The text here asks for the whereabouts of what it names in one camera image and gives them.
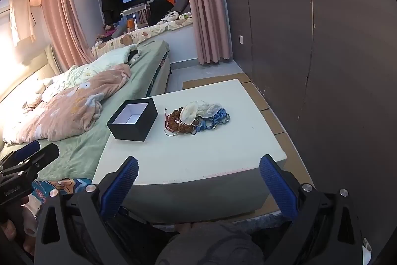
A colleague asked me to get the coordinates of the black bag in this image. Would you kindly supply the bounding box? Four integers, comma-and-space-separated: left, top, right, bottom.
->
148, 0, 175, 25

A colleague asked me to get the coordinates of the beige padded headboard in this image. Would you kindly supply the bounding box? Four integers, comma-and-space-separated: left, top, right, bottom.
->
0, 44, 61, 104

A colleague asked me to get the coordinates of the blue braided bracelet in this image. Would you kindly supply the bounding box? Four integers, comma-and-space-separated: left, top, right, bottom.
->
195, 108, 231, 133

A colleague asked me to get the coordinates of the colourful patterned mat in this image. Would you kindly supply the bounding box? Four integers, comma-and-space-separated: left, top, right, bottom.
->
29, 177, 94, 201

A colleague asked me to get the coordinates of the bed with green sheet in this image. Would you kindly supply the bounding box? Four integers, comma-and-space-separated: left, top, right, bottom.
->
0, 40, 172, 183

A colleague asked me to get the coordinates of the brown bead bracelet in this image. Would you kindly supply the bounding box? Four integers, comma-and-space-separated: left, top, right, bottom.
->
166, 108, 199, 136

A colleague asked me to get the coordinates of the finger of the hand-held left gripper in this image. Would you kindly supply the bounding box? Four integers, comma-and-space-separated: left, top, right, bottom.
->
0, 143, 59, 183
0, 141, 41, 164

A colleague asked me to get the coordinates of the flat cardboard sheet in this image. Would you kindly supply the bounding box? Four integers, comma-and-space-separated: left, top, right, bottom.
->
182, 73, 314, 222

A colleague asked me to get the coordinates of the white low table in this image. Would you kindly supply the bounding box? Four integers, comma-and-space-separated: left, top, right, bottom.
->
92, 79, 287, 216

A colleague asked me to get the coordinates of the pink duck print blanket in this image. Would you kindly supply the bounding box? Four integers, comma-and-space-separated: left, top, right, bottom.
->
3, 64, 132, 141

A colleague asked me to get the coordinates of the white pillow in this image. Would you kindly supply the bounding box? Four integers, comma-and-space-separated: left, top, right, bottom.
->
40, 44, 140, 88

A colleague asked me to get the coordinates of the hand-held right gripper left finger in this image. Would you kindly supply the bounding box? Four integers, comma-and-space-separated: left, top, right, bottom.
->
34, 156, 162, 265

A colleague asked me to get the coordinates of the dark brown wardrobe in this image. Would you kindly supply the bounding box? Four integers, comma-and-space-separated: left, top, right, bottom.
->
222, 0, 397, 222

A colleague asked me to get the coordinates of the red string bracelet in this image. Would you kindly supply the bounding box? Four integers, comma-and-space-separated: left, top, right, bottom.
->
164, 109, 175, 133

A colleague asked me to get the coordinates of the black square box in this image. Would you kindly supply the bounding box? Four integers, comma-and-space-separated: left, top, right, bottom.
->
107, 98, 159, 142

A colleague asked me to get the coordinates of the white hanging garment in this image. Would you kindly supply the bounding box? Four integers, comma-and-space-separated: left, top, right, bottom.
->
9, 0, 36, 46

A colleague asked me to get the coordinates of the pink curtain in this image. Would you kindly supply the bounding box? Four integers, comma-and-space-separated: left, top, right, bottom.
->
178, 0, 232, 65
40, 0, 97, 73

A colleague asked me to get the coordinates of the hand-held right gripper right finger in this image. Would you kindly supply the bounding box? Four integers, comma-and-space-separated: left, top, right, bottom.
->
259, 155, 365, 265

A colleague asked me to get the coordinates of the small white folding table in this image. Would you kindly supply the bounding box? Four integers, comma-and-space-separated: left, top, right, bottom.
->
121, 6, 150, 33

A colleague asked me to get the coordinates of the person's left hand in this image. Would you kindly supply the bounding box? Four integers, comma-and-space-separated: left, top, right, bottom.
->
0, 218, 20, 242

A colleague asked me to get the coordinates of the floral window seat cushion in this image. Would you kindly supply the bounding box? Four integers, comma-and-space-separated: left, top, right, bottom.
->
91, 12, 193, 56

